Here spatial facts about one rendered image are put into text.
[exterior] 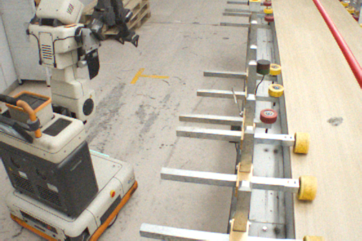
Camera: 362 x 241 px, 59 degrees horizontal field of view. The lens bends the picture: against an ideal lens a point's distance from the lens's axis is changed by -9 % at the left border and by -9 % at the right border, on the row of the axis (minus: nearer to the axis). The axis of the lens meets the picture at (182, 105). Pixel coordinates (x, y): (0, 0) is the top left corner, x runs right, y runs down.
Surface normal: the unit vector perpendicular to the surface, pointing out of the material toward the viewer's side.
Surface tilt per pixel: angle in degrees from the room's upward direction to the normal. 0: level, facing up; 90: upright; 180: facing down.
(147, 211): 0
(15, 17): 90
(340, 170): 0
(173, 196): 0
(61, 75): 82
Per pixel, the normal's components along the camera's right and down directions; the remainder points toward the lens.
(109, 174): -0.03, -0.85
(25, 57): -0.19, 0.52
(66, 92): -0.42, 0.36
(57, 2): -0.33, -0.22
